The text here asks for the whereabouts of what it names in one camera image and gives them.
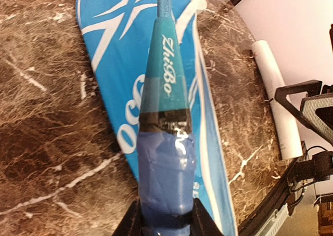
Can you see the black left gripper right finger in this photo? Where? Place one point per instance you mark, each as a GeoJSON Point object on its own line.
{"type": "Point", "coordinates": [201, 222]}

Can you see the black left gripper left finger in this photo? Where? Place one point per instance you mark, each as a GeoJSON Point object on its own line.
{"type": "Point", "coordinates": [131, 223]}

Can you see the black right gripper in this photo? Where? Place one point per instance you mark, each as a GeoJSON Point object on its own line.
{"type": "Point", "coordinates": [315, 112]}

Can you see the blue badminton racket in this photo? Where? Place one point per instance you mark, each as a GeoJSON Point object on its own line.
{"type": "Point", "coordinates": [165, 143]}

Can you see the blue racket bag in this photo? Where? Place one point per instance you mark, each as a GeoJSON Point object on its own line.
{"type": "Point", "coordinates": [117, 35]}

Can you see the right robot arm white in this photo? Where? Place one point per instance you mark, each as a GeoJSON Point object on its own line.
{"type": "Point", "coordinates": [319, 167]}

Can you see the white ceramic bowl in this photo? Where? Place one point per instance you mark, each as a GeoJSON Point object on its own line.
{"type": "Point", "coordinates": [201, 5]}

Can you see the white cable duct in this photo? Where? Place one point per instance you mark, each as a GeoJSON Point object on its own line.
{"type": "Point", "coordinates": [274, 222]}

